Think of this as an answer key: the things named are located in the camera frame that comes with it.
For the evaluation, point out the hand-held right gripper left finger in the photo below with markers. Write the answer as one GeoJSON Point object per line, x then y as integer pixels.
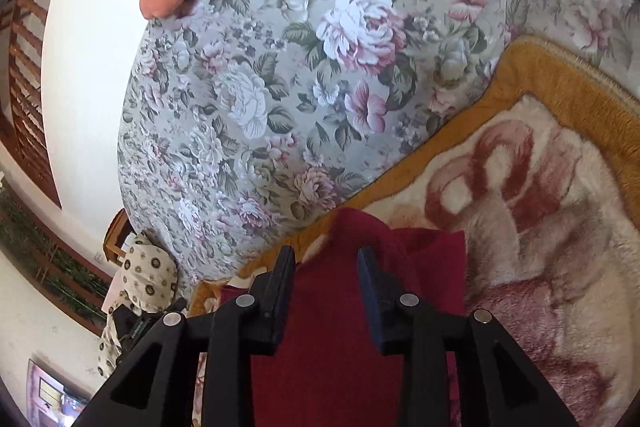
{"type": "Point", "coordinates": [277, 302]}

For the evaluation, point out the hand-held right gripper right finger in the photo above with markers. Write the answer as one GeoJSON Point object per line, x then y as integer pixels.
{"type": "Point", "coordinates": [372, 302]}

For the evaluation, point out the dark red sweater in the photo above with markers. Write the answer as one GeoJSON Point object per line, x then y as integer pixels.
{"type": "Point", "coordinates": [330, 357]}

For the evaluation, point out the cream circle-patterned cushion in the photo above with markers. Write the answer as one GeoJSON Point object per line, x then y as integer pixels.
{"type": "Point", "coordinates": [150, 272]}
{"type": "Point", "coordinates": [107, 347]}

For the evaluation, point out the wooden chair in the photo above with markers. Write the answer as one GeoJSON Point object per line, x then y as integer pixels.
{"type": "Point", "coordinates": [116, 237]}

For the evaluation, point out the plush floral blanket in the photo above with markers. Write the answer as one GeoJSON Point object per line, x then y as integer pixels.
{"type": "Point", "coordinates": [540, 232]}

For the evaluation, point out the floral sofa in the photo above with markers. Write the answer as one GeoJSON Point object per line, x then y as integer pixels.
{"type": "Point", "coordinates": [300, 82]}

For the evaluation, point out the wooden slatted shutter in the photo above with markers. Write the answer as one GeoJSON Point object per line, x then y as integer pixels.
{"type": "Point", "coordinates": [32, 107]}

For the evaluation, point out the wooden window frame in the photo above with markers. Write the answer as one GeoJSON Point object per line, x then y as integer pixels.
{"type": "Point", "coordinates": [55, 267]}

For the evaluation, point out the wall picture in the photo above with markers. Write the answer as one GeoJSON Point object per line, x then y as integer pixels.
{"type": "Point", "coordinates": [55, 399]}

